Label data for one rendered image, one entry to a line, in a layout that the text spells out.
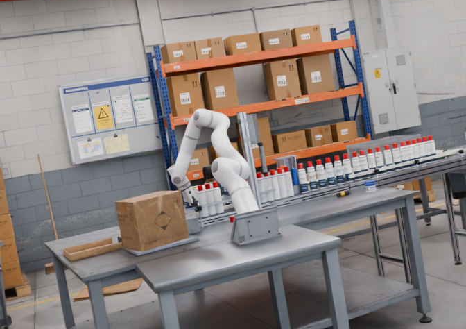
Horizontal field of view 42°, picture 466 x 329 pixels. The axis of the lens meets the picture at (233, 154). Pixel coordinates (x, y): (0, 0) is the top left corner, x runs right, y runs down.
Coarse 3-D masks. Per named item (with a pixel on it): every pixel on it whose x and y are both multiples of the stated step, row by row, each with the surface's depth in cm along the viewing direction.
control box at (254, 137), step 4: (248, 116) 388; (252, 116) 388; (256, 116) 402; (248, 120) 388; (252, 120) 387; (256, 120) 399; (248, 124) 388; (252, 124) 388; (256, 124) 397; (248, 128) 388; (252, 128) 388; (256, 128) 394; (252, 132) 388; (256, 132) 392; (252, 136) 388; (256, 136) 389; (252, 140) 388; (256, 140) 388; (260, 140) 403
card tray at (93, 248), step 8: (104, 240) 379; (64, 248) 369; (72, 248) 371; (80, 248) 373; (88, 248) 375; (96, 248) 352; (104, 248) 353; (112, 248) 355; (120, 248) 357; (72, 256) 346; (80, 256) 348; (88, 256) 350
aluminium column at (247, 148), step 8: (240, 112) 386; (240, 128) 388; (248, 136) 388; (248, 144) 388; (248, 152) 388; (248, 160) 387; (256, 176) 389; (256, 184) 389; (256, 192) 390; (256, 200) 389
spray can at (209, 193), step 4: (208, 184) 392; (208, 188) 392; (208, 192) 391; (212, 192) 393; (208, 196) 392; (212, 196) 393; (208, 200) 392; (212, 200) 392; (208, 208) 393; (212, 208) 392; (212, 212) 392
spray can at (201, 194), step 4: (200, 188) 390; (200, 192) 389; (204, 192) 390; (200, 196) 389; (204, 196) 390; (200, 200) 390; (204, 200) 390; (200, 204) 390; (204, 204) 390; (204, 208) 390; (200, 212) 391; (204, 212) 390; (208, 212) 392; (204, 216) 390; (208, 216) 391
